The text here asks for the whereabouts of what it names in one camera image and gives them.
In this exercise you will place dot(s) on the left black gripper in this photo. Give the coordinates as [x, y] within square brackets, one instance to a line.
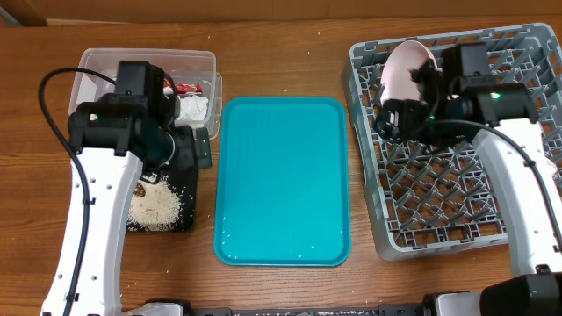
[186, 158]

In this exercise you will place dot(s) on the black plastic tray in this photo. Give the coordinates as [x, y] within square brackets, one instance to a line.
[184, 184]

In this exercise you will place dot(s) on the pile of rice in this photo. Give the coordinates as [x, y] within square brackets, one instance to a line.
[157, 211]

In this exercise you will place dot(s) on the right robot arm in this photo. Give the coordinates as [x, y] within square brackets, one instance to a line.
[440, 101]

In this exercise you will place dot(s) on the grey dishwasher rack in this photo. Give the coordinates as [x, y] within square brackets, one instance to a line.
[432, 204]

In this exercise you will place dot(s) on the white napkin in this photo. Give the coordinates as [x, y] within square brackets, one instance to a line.
[193, 107]

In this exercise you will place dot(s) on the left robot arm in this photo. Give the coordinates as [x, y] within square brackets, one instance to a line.
[112, 143]

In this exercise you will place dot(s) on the clear plastic bin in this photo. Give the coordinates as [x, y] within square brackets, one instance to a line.
[185, 66]

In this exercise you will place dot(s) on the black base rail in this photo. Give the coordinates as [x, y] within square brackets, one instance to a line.
[380, 310]

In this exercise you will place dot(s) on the large white plate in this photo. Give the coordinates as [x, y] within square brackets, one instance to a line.
[396, 77]

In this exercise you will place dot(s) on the brown food scrap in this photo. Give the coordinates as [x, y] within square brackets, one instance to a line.
[139, 190]

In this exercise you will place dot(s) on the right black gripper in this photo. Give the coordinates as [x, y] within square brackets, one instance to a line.
[407, 109]

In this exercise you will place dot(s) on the red snack wrapper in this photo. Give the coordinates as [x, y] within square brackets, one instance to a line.
[182, 88]

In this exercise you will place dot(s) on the teal serving tray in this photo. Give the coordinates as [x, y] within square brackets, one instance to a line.
[282, 194]

